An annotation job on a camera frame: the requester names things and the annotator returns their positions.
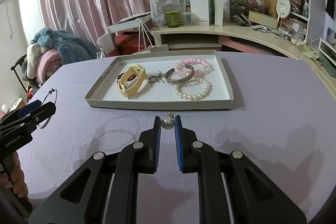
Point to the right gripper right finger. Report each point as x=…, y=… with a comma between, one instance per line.
x=231, y=188

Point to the thin silver bangle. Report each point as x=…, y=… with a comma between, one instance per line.
x=52, y=91

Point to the pearl earring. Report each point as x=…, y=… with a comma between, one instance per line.
x=168, y=122

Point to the left hand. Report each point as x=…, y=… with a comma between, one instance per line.
x=16, y=181

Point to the pink folded blanket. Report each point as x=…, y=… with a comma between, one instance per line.
x=47, y=64

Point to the blue fleece blanket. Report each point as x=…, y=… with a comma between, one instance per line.
x=70, y=47

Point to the grey cardboard tray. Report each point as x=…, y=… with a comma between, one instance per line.
x=190, y=80

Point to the beige curved desk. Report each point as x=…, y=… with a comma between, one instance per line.
x=243, y=39

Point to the white paper shopping bag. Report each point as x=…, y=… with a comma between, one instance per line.
x=146, y=40

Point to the green paper fan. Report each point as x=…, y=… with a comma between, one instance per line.
x=309, y=52

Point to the white folding stand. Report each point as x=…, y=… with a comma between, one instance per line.
x=124, y=34

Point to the tall white carton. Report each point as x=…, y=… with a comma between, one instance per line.
x=219, y=12

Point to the green glass candle jar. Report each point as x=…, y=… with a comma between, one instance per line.
x=172, y=19

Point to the black makeup organizer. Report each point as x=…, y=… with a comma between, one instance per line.
x=239, y=11

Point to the white rectangular box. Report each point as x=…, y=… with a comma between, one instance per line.
x=200, y=10

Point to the white lotion bottle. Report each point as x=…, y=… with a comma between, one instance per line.
x=226, y=10

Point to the round white vanity mirror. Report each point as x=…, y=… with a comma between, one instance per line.
x=283, y=8

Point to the clear plastic storage box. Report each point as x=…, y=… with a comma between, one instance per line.
x=159, y=7

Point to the black pouch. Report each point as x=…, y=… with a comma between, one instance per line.
x=330, y=8

